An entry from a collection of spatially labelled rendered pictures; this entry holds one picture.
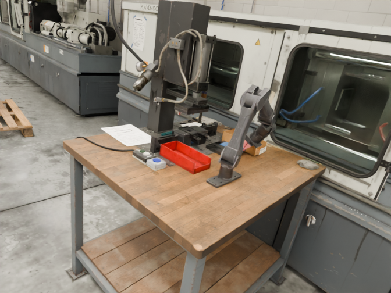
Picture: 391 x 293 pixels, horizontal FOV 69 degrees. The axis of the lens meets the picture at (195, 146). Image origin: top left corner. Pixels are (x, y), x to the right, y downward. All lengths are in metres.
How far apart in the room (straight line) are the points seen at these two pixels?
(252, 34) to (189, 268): 1.61
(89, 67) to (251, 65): 2.94
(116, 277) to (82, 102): 3.30
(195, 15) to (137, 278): 1.44
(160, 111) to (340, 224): 1.29
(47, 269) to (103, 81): 3.15
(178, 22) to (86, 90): 3.16
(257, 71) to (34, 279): 1.96
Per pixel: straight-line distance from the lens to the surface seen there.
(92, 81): 4.63
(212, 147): 1.64
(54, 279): 2.10
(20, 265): 2.23
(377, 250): 1.98
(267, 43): 2.08
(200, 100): 1.56
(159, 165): 1.34
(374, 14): 4.06
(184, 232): 1.00
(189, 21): 1.57
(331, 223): 2.00
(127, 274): 1.78
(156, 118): 1.78
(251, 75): 2.13
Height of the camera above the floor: 1.53
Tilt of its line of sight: 22 degrees down
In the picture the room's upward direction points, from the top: 9 degrees clockwise
